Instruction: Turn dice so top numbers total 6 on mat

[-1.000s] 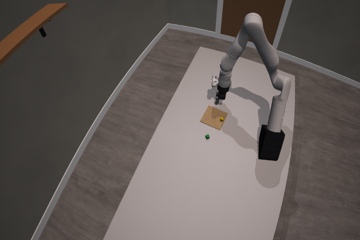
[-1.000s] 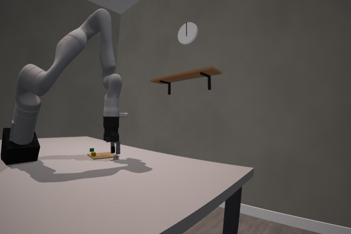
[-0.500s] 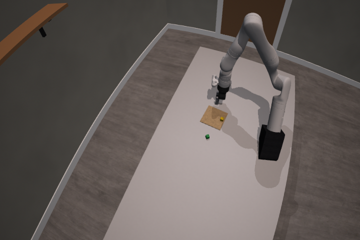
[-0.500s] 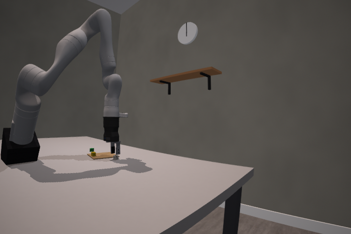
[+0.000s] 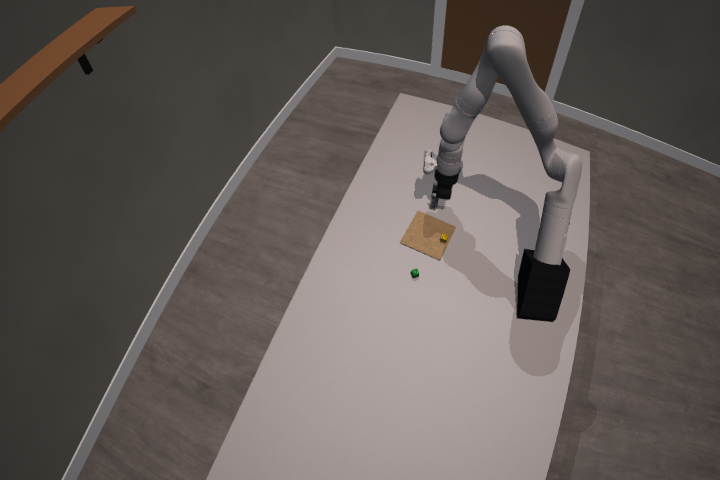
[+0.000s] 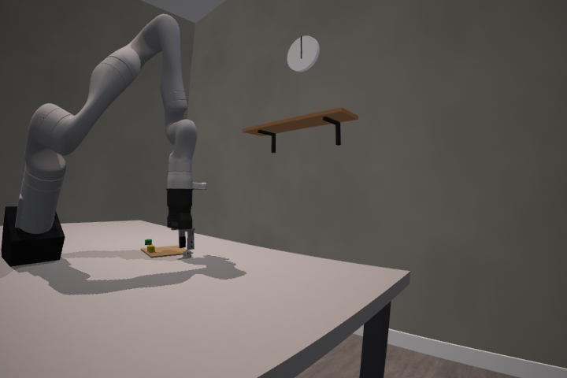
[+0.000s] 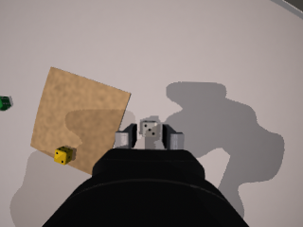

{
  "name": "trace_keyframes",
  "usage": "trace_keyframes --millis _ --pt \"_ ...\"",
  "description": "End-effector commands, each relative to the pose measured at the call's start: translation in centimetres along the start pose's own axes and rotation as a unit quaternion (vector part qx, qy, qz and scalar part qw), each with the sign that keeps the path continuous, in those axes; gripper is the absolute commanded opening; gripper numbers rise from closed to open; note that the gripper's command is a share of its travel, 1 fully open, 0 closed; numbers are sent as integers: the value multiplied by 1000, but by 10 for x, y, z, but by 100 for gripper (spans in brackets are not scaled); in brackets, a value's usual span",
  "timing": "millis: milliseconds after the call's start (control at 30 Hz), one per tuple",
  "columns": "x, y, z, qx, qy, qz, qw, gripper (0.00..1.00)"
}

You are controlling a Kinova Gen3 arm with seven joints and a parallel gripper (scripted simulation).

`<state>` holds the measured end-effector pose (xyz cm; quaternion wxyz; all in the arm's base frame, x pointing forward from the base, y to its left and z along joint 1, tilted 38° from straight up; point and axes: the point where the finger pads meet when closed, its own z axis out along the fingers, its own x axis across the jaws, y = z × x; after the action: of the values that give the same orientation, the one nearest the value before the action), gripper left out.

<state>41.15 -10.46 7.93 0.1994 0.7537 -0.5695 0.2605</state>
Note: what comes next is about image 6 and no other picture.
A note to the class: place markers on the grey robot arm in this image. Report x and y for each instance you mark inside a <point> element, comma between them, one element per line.
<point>63,132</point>

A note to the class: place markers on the tan square mat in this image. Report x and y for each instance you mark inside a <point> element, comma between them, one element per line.
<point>164,251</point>

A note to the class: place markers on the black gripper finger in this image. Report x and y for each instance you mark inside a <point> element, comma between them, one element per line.
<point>190,238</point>
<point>182,238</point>

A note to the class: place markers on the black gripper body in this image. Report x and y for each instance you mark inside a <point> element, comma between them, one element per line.
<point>179,199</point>

